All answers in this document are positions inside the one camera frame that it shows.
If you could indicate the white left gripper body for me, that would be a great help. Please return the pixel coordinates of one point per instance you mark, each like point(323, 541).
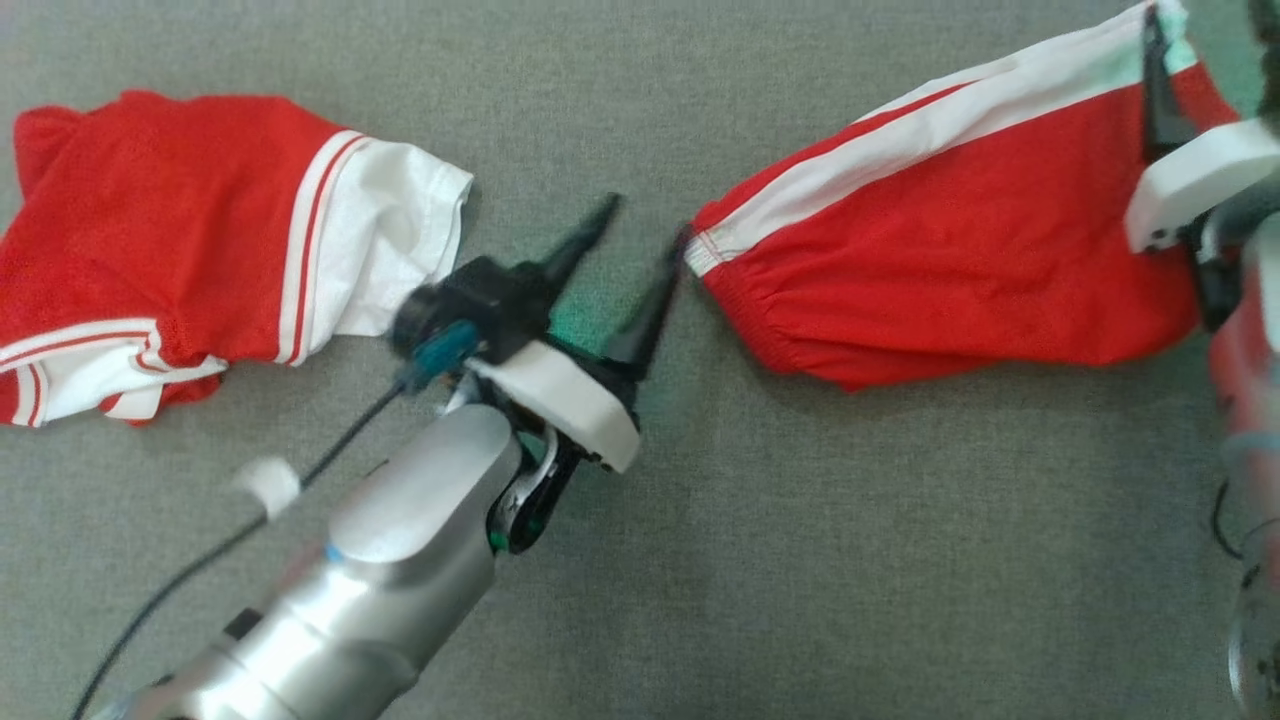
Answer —
point(560, 400)

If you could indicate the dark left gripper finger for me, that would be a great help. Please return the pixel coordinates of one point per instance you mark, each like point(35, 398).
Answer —
point(578, 245)
point(648, 315)

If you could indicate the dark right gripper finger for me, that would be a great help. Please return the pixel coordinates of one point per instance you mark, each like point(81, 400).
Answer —
point(1162, 90)

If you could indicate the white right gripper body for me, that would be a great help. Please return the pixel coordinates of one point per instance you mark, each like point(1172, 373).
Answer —
point(1195, 180)

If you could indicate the red shorts with white stripe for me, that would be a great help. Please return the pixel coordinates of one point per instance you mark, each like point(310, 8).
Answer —
point(950, 250)

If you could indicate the red jersey with white sleeves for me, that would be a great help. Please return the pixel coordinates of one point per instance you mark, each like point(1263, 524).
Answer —
point(150, 220)

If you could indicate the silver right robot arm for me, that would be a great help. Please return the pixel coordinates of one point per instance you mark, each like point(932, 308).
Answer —
point(1255, 400)

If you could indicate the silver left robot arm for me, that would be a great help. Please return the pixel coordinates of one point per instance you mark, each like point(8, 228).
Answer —
point(380, 560)

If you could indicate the large grey sofa seat cushion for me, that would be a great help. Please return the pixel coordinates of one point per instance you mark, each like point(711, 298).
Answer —
point(800, 560)

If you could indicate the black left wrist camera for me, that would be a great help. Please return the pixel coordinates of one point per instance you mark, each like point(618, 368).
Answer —
point(480, 305)

